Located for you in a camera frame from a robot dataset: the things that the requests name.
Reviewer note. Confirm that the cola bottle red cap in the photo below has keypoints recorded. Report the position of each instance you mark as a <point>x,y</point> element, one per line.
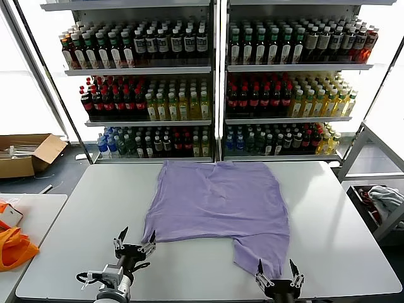
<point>140,104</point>
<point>86,105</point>
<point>232,101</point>
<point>243,101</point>
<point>129,105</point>
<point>286,100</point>
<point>97,105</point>
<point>254,101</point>
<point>265,100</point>
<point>108,105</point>
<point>119,105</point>
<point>276,100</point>

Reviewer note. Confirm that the yellow juice bottle green label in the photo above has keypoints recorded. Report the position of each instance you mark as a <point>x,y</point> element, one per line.
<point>162,110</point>
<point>297,107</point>
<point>341,105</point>
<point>172,110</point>
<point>330,105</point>
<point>319,106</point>
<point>194,109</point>
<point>204,108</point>
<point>350,104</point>
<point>183,109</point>
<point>308,106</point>
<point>151,110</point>

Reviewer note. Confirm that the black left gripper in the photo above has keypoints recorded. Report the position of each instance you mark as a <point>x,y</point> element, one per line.
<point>132,251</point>

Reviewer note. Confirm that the blue water bottle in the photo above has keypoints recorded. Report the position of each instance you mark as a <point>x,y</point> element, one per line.
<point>112,147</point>
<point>103,148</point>
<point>230,144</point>
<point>240,144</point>

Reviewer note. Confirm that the grey metal frame table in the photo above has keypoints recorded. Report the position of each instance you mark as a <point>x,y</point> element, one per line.
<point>353,151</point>

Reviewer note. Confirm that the short white floor strip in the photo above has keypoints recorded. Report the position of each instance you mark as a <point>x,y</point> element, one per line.
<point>47,188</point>

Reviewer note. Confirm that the purple t-shirt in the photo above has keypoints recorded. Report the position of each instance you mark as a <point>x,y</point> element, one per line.
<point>214,205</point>

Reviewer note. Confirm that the green drink bottle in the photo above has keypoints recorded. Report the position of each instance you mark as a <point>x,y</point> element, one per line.
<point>122,148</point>
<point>259,143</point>
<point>250,144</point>

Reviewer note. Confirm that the dark slanted metal post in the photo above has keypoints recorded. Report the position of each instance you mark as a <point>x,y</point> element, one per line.
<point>383,82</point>
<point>46,67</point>

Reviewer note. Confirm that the orange fabric bag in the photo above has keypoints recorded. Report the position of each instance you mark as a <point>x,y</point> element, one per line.
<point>15,249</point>

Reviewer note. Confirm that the open cardboard box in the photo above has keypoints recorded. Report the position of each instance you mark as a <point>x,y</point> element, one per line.
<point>19,167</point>

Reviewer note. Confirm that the grey shelf unit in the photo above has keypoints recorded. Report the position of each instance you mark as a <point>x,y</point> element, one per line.
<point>300,67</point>
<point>139,71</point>

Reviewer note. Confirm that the small white orange box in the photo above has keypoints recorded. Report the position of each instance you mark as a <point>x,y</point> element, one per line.
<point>12,217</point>

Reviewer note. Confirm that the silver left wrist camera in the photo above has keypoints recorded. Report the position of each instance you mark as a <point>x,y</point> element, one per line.
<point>112,273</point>

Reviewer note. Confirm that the grey metal cart leg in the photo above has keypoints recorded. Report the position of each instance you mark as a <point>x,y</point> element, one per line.
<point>389,222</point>

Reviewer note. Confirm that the small cola bottle red label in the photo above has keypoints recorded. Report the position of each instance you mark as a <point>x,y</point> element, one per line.
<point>306,142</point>
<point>188,146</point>
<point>178,146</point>
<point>315,141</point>

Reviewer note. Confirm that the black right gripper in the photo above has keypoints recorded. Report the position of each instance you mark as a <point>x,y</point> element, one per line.
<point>281,287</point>

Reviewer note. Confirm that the red drink bottle grey label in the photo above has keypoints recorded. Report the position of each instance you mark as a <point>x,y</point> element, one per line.
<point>371,42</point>

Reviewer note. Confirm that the dark storage bin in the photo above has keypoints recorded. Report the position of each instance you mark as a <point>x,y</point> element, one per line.
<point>358,205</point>

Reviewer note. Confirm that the dark bottle grey square label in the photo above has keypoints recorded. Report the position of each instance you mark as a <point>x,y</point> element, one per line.
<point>360,42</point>
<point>348,41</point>
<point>312,42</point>
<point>139,45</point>
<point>336,41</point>
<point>162,45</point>
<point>201,43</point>
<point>188,43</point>
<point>324,42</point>
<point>176,44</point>
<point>151,45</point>

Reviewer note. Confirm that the dark drink bottle white cap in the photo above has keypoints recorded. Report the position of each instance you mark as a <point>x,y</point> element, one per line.
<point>278,144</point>
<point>297,141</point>
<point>288,142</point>
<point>167,146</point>
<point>139,147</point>
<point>269,145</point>
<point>158,146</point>
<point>149,147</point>

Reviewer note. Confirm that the dark bottle green white label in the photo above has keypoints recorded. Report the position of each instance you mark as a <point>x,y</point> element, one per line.
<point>274,49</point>
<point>90,57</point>
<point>298,49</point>
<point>78,57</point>
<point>103,56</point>
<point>247,50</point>
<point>260,50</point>
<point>235,50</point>
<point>115,56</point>
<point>128,55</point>
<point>286,49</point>

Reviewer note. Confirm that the yellow drink bottle white cap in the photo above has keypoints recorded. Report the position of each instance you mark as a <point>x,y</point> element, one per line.
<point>196,146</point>
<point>324,144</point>
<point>334,142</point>
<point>205,146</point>

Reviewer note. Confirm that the white packing strips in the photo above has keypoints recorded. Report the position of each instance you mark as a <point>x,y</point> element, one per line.
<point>22,148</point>

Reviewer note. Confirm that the grey white cloth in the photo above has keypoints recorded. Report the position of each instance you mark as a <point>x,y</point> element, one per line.
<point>385,199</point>

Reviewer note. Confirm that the red cloth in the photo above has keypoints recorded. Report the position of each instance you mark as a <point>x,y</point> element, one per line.
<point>366,197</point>

